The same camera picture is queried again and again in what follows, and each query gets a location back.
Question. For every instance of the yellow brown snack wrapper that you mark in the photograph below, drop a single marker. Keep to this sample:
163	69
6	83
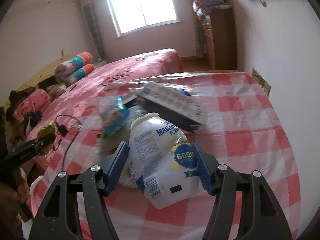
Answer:
46	130

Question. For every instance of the lower rolled bolster pillow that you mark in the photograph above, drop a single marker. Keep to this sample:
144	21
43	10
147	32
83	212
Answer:
78	75

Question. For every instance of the person's left hand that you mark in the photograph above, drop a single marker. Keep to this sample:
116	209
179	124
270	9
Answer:
10	197

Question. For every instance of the red checkered plastic tablecloth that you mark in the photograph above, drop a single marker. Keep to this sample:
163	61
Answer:
242	131

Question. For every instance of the silver black long package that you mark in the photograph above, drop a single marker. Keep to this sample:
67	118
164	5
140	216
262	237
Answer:
171	104

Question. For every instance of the brown wooden cabinet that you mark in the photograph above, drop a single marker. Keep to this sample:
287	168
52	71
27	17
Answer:
220	39

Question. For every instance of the pink pillow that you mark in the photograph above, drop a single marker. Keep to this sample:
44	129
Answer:
37	101

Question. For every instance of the white Magicday bottle pouch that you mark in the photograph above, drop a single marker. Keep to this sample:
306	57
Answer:
161	161

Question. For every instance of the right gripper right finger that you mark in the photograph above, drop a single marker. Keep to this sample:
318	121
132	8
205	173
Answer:
246	196

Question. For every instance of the folded blanket on cabinet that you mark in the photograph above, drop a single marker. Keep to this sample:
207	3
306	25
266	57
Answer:
204	8

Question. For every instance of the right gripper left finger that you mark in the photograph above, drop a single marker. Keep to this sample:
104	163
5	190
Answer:
71	197

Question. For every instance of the upper rolled bolster pillow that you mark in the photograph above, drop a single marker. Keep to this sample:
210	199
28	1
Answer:
73	64

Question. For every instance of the rolled bolster pillow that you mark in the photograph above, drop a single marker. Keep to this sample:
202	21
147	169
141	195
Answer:
73	64
78	75

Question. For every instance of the wooden headboard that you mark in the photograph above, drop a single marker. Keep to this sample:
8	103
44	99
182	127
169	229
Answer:
44	73

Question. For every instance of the black charger with cable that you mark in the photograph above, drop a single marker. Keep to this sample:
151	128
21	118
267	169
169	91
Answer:
62	129

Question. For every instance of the blue snack bag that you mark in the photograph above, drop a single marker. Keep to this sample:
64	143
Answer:
113	117

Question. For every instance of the window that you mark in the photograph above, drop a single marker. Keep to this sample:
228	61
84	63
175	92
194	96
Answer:
133	15

